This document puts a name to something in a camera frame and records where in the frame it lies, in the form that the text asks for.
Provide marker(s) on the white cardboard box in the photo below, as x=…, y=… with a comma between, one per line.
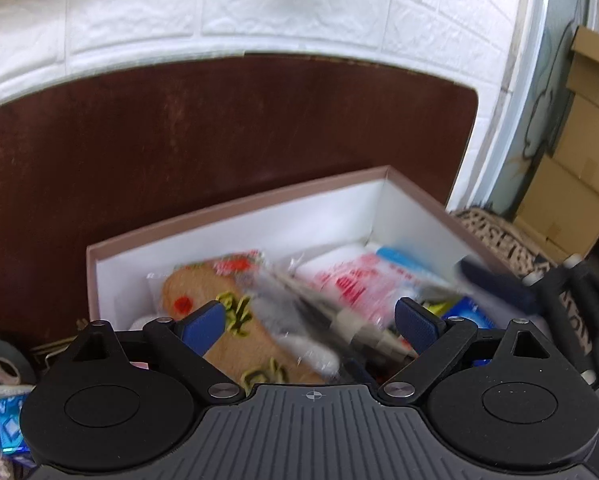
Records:
x=289, y=220

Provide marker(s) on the gold metal clip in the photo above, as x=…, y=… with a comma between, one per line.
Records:
x=54, y=349

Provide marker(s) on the brown cookie snack packet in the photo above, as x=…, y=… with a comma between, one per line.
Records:
x=259, y=350

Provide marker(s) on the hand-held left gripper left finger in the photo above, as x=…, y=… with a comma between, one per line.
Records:
x=203, y=325

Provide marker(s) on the light blue packet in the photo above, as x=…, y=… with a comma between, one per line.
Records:
x=414, y=260

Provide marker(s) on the blue and white packet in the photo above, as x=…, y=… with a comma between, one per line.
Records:
x=472, y=312

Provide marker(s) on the brown cardboard carton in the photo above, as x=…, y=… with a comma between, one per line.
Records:
x=579, y=160

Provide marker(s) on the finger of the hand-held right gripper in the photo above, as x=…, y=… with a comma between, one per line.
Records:
x=494, y=285

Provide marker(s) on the white packet with red print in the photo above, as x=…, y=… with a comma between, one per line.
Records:
x=359, y=280

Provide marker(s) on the clear packet of pens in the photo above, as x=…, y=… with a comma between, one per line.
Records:
x=319, y=305

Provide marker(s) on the shiny blue packet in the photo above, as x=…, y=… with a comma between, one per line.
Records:
x=11, y=425

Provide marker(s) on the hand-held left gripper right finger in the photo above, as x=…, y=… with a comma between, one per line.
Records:
x=419, y=327

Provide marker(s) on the letter printed blanket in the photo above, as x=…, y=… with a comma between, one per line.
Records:
x=499, y=240

